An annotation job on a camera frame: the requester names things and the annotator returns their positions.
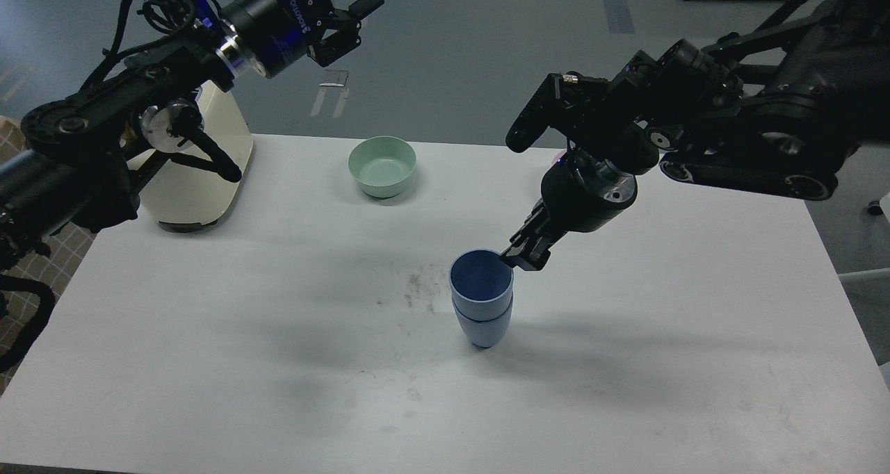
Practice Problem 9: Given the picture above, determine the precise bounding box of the green bowl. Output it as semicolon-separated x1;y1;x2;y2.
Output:
348;136;417;199

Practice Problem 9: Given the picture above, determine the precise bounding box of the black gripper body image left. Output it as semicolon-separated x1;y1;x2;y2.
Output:
233;0;362;79

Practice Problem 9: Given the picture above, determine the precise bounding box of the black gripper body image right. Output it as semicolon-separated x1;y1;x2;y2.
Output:
518;149;637;245

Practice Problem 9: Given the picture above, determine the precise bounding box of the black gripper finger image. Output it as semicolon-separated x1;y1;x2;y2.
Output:
344;0;385;22

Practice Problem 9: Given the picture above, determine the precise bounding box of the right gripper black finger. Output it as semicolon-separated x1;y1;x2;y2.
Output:
499;234;553;272

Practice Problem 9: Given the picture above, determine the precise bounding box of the beige checkered cloth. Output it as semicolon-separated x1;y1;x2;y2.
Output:
0;115;98;395

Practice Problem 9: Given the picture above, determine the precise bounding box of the pink bowl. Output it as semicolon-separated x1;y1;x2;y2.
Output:
551;149;570;167

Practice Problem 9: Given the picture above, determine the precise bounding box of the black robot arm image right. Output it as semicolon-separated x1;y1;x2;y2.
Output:
500;0;889;271

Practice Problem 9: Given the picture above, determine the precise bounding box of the cream toaster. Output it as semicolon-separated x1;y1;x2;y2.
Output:
139;81;254;233

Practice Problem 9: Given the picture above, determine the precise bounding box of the light blue cup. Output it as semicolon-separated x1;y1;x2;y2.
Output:
452;299;514;350
448;249;514;322

